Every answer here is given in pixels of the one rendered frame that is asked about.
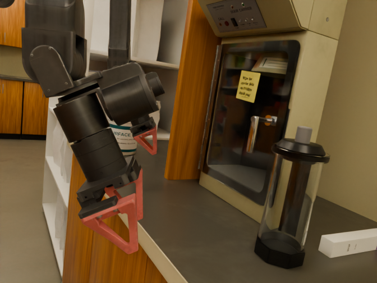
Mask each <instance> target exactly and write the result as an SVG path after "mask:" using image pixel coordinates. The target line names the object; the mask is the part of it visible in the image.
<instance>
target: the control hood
mask: <svg viewBox="0 0 377 283"><path fill-rule="evenodd" d="M197 1H198V3H199V5H200V7H201V9H202V11H203V13H204V14H205V16H206V18H207V20H208V22H209V24H210V26H211V27H212V29H213V32H214V34H215V35H216V36H218V37H221V38H225V37H232V36H244V35H257V34H270V33H282V32H289V31H301V30H306V29H308V25H309V21H310V15H311V10H312V5H313V1H314V0H256V3H257V4H258V7H259V10H260V12H261V14H262V17H263V19H264V21H265V24H266V26H267V28H259V29H249V30H239V31H229V32H223V33H220V32H219V30H218V28H217V26H216V24H215V22H214V20H213V18H212V16H211V14H210V12H209V10H208V8H207V6H206V5H207V4H212V3H216V2H220V1H224V0H197Z"/></svg>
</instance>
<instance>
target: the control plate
mask: <svg viewBox="0 0 377 283"><path fill-rule="evenodd" d="M242 3H244V4H245V7H243V6H242ZM231 5H233V6H234V9H232V8H231ZM206 6H207V8H208V10H209V12H210V14H211V16H212V18H213V20H214V22H215V24H216V26H217V28H218V30H219V32H220V33H223V32H229V31H239V30H249V29H259V28H267V26H266V24H265V21H264V19H263V17H262V14H261V12H260V10H259V7H258V4H257V3H256V0H224V1H220V2H216V3H212V4H207V5H206ZM252 17H254V18H255V20H252ZM231 18H235V20H236V23H237V25H238V26H234V25H233V23H232V21H231ZM246 18H248V21H245V20H246ZM240 19H241V20H242V22H239V20H240ZM225 21H227V22H228V23H229V25H228V26H226V25H225V23H224V22H225ZM219 23H221V24H222V26H220V25H219Z"/></svg>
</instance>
